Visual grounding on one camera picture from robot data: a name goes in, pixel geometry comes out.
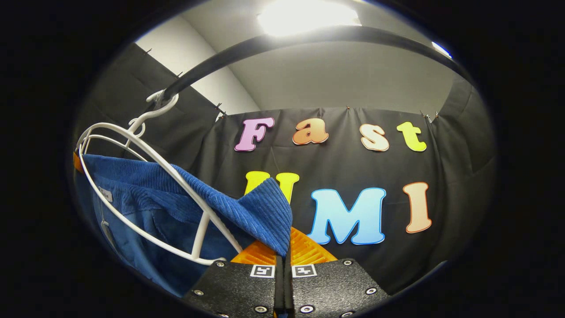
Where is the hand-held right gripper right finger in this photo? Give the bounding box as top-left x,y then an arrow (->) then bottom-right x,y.
284,227 -> 392,318

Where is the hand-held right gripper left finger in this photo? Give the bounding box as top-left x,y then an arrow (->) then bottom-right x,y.
182,241 -> 284,318

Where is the white plastic hanger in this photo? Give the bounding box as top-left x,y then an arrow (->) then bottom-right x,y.
82,117 -> 148,162
76,90 -> 244,266

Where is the blue corduroy jacket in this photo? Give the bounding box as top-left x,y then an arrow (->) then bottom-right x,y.
73,154 -> 294,297

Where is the white empty plastic hanger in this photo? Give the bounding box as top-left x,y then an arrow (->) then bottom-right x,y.
82,117 -> 148,162

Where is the black metal clothes rack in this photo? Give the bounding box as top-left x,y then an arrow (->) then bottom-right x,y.
146,26 -> 475,109

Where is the black backdrop cloth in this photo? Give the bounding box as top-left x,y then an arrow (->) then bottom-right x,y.
71,43 -> 497,294

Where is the ceiling light panel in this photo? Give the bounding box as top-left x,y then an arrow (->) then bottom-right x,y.
432,41 -> 453,59
257,0 -> 362,37

